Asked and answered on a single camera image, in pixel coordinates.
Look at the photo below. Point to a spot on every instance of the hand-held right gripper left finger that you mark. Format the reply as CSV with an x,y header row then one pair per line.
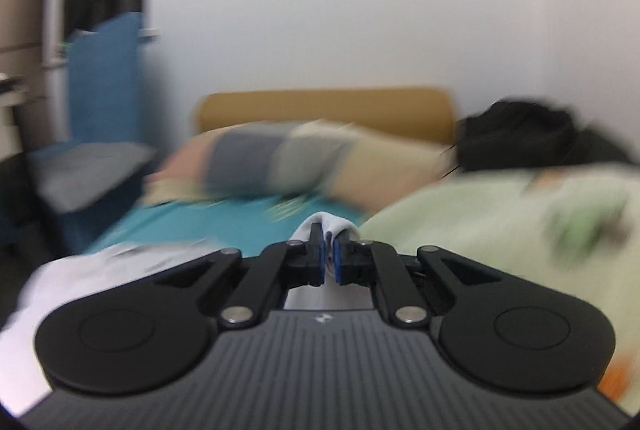
x,y
320,262

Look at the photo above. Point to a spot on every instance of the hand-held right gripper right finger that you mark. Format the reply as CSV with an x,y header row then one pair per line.
x,y
338,262

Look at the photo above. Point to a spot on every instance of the white garment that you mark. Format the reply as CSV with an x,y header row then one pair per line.
x,y
100,267

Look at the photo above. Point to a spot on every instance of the patchwork pillow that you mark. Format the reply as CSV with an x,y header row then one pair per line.
x,y
280,160

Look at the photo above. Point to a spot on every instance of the teal printed bed sheet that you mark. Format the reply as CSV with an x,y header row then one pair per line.
x,y
200,220

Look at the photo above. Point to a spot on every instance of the tan headboard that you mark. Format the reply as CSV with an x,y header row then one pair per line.
x,y
325,110

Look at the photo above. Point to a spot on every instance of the light green printed blanket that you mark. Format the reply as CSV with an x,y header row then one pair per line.
x,y
500,220

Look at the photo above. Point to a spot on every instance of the black clothing pile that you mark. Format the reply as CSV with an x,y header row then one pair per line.
x,y
520,135

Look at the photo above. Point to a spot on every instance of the grey cushion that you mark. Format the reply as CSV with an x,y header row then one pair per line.
x,y
87,172

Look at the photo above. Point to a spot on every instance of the blue chair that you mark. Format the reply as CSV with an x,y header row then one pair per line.
x,y
102,80

